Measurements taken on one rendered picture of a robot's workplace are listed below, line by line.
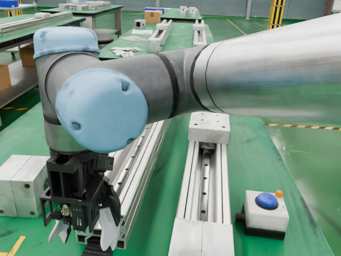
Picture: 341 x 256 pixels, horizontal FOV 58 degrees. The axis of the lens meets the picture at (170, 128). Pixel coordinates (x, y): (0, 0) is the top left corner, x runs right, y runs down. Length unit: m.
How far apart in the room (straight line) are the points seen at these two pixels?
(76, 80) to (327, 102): 0.20
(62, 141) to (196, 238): 0.26
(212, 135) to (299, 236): 0.31
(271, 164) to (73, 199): 0.65
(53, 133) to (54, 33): 0.12
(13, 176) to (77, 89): 0.46
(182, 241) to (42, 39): 0.35
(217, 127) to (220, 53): 0.56
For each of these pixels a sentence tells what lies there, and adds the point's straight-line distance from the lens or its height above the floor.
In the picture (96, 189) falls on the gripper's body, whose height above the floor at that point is 0.97.
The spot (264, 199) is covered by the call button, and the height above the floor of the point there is 0.85.
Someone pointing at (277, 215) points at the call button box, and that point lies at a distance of 0.67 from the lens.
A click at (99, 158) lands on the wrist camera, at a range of 0.48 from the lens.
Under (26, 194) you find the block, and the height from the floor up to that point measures 0.84.
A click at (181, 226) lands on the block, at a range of 0.55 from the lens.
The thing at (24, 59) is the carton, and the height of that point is 0.32.
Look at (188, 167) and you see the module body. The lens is 0.72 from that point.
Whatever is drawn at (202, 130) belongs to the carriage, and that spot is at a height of 0.90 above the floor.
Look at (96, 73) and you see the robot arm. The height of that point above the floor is 1.17.
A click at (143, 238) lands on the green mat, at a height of 0.78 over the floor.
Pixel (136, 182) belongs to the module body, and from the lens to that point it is 0.66.
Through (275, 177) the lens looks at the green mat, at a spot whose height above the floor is 0.78.
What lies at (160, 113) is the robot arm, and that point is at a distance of 0.32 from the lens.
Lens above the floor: 1.24
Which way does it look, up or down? 25 degrees down
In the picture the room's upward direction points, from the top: 3 degrees clockwise
